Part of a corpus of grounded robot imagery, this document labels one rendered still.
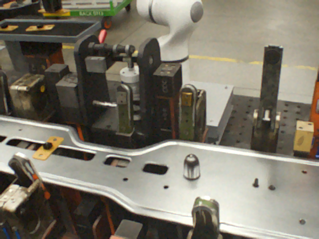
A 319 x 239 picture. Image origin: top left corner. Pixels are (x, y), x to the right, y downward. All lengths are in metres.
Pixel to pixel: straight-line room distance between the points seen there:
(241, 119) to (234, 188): 0.76
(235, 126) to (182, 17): 0.50
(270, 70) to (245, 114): 0.74
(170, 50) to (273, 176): 0.62
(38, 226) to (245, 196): 0.40
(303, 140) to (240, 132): 0.62
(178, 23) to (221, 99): 0.38
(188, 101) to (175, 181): 0.19
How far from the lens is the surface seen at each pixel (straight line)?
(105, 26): 4.78
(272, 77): 0.74
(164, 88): 0.84
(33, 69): 1.19
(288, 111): 1.50
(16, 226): 0.69
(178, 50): 1.19
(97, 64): 0.85
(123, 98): 0.83
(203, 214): 0.50
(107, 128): 0.94
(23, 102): 1.00
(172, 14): 1.11
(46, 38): 1.05
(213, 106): 1.31
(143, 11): 1.19
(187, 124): 0.81
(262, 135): 0.78
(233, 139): 1.31
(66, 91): 0.94
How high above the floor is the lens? 1.48
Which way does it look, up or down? 33 degrees down
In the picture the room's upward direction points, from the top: 5 degrees counter-clockwise
